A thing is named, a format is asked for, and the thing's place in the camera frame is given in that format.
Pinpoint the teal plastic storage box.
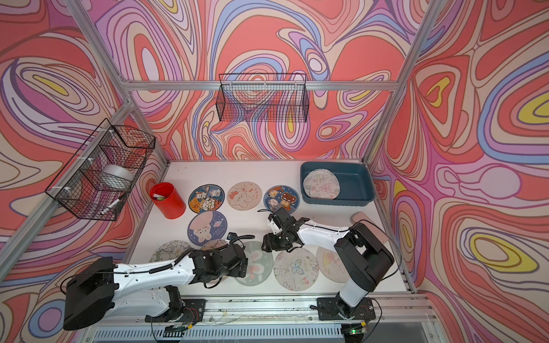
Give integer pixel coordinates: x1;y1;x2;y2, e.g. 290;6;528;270
300;161;375;207

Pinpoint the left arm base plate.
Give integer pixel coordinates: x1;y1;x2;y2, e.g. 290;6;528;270
145;299;206;324

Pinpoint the dark blue cartoon animals coaster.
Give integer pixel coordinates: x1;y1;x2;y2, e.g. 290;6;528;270
188;184;225;214

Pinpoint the pink cartoon girl coaster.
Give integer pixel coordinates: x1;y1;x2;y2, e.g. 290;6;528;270
316;247;350;283

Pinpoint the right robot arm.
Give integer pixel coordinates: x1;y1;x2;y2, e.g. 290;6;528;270
262;208;395;311

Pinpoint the green number three bunny coaster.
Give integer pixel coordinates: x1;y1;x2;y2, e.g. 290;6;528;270
236;241;274;287

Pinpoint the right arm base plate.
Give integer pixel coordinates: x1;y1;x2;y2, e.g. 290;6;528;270
310;297;377;323

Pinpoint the silver tape roll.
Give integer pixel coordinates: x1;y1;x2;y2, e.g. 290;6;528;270
100;164;134;192

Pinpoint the white marker pen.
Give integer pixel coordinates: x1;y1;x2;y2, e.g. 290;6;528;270
100;198;121;216

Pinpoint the blue denim bear coaster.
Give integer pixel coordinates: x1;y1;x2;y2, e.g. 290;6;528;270
263;185;300;214

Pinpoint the back black wire basket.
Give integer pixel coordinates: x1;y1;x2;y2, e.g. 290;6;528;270
215;72;310;124

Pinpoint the red plastic cup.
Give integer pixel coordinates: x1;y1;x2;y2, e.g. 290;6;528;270
149;182;187;220

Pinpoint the white green flowers coaster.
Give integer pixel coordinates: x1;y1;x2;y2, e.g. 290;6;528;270
150;240;191;262

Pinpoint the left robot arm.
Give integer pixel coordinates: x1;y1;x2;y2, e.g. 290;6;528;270
63;232;248;331

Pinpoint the white butterfly doodle coaster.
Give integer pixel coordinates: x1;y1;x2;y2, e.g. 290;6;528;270
273;248;320;292

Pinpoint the pink rectangular pad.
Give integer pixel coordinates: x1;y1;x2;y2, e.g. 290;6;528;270
350;212;389;244

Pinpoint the peach floral wreath coaster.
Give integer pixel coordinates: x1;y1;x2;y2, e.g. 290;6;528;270
200;240;227;251

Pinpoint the purple good luck bunny coaster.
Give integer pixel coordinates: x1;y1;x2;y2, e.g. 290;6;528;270
187;211;228;246

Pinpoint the left black wire basket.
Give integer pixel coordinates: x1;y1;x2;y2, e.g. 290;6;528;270
45;119;156;222

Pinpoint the pink checkered bunny coaster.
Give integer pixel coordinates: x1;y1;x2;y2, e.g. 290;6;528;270
227;182;263;211

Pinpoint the pink line flowers coaster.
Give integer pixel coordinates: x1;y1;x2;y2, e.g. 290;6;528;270
303;169;340;200

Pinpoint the black wire basket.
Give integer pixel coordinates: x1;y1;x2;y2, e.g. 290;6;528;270
45;119;156;222
215;72;310;124

